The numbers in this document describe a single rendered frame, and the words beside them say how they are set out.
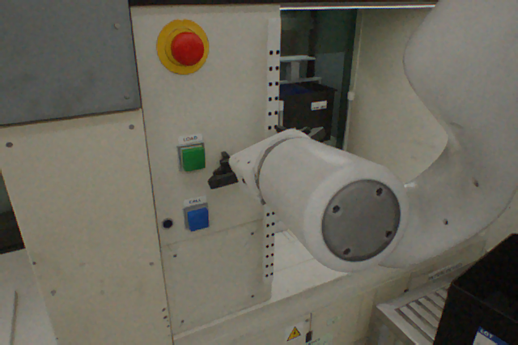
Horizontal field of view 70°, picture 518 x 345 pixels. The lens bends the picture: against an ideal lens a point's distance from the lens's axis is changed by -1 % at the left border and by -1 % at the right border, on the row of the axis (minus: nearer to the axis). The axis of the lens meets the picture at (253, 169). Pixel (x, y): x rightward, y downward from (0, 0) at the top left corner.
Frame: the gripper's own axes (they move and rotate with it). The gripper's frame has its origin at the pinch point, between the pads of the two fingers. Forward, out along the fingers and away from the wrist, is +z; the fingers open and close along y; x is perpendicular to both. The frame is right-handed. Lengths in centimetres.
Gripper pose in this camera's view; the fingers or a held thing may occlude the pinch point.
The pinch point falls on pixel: (255, 148)
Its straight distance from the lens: 56.3
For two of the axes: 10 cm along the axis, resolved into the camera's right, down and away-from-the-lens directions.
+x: -3.8, -8.8, -2.9
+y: 9.0, -4.3, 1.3
